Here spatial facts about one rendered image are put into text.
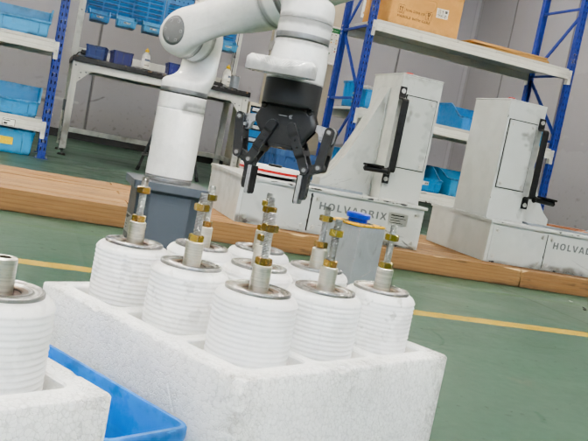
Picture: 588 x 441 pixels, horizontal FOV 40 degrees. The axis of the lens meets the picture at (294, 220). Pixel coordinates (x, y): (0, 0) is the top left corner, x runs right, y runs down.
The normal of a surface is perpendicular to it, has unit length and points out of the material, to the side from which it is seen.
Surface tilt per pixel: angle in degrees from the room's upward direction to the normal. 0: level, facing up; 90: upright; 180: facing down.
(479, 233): 90
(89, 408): 90
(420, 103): 90
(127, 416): 88
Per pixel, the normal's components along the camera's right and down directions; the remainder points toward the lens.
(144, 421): -0.66, -0.09
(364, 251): 0.72, 0.21
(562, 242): 0.30, 0.15
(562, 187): -0.93, -0.15
